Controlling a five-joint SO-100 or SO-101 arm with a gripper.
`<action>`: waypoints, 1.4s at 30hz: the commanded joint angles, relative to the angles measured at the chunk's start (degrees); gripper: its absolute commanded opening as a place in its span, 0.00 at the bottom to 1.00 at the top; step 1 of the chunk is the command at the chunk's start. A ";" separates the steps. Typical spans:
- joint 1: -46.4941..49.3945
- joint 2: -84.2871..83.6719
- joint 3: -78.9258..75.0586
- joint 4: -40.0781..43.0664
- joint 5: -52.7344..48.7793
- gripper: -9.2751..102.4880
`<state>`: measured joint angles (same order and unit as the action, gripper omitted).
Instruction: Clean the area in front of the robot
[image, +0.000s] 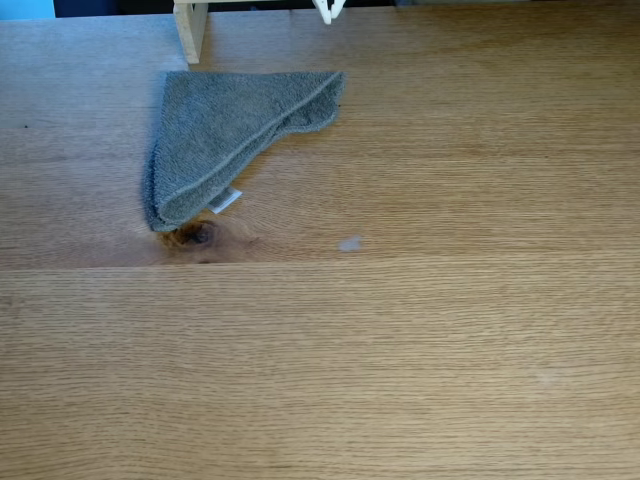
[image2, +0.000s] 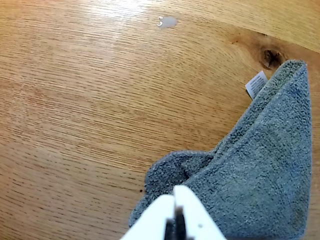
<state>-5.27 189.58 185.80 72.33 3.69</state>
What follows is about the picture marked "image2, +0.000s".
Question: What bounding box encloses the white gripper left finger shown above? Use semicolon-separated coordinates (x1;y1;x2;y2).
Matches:
122;194;176;240

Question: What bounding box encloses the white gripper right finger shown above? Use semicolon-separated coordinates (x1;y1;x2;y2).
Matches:
173;184;226;240

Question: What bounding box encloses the grey terry towel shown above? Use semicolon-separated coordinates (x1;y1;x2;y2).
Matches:
128;59;313;240

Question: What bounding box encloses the small liquid spill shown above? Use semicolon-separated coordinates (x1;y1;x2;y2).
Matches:
156;15;179;29

